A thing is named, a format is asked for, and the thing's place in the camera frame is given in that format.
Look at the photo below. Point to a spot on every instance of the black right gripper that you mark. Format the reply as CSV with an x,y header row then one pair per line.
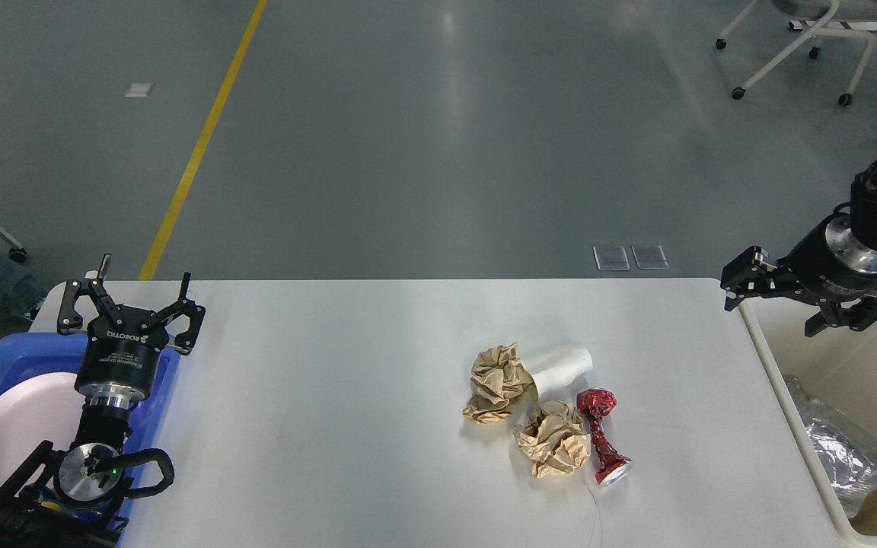
x,y
835,262

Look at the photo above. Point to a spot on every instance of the beige plastic bin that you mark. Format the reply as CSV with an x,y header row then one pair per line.
x,y
838,366

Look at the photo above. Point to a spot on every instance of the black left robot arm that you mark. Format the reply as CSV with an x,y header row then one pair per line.
x,y
73,496

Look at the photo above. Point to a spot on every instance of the pink plate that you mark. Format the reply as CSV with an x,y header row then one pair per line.
x,y
43,408

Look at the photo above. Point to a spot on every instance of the dark crumpled brown paper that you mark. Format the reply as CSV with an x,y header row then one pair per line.
x,y
499,383

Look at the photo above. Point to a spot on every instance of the light brown paper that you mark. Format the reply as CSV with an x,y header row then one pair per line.
x,y
554,439

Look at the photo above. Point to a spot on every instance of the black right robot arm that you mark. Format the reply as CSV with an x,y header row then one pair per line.
x,y
862,202

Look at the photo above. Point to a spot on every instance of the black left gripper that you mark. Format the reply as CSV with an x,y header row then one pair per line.
x,y
120,358

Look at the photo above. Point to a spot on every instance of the lying white paper cup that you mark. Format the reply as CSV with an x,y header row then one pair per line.
x,y
554,370

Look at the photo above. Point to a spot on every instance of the crushed red can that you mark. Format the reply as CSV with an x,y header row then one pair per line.
x,y
595,405

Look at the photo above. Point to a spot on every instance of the clear plastic wrap in bin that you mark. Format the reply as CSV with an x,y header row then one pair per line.
x,y
799,396

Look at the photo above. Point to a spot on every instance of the white rolling chair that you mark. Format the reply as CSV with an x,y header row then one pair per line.
x,y
821,19

